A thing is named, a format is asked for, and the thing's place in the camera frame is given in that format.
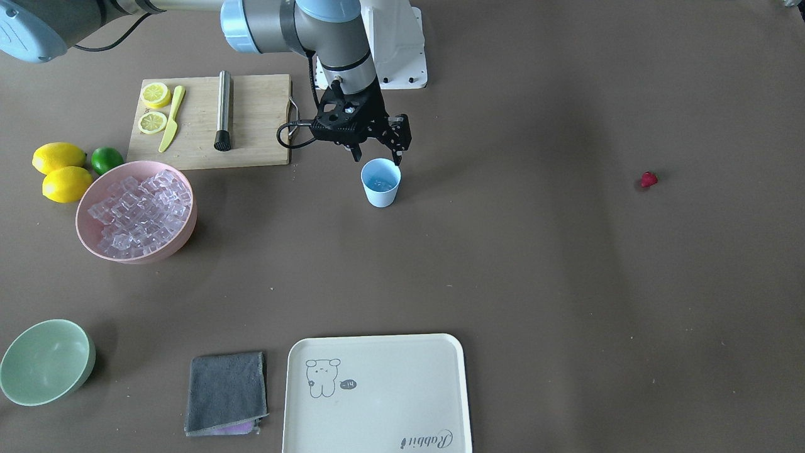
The bamboo cutting board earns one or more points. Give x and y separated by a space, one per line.
260 105

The lemon slice lower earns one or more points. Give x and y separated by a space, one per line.
152 122

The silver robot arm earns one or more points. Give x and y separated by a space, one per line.
36 32

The red strawberry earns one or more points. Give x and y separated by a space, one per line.
648 179

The pink bowl of ice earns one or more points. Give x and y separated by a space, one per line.
137 213

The grey folded cloth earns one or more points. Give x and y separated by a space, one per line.
226 395

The yellow lemon far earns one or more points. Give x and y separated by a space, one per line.
52 156

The yellow lemon near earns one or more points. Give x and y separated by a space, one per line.
67 184

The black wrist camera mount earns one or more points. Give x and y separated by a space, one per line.
340 119

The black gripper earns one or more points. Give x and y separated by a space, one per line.
378 115

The lemon slice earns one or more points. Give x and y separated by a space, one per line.
155 95
152 122

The green lime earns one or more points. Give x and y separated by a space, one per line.
104 159

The yellow plastic knife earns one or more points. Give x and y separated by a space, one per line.
171 127

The yellow lemon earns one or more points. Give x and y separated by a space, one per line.
67 184
52 156

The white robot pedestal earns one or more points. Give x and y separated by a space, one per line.
395 37

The cream rabbit tray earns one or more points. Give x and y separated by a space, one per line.
379 393

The steel muddler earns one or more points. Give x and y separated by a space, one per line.
223 137

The light blue plastic cup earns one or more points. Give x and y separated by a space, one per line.
381 179

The lemon slice upper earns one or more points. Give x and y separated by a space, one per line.
155 95

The green empty bowl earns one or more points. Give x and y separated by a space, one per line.
47 362

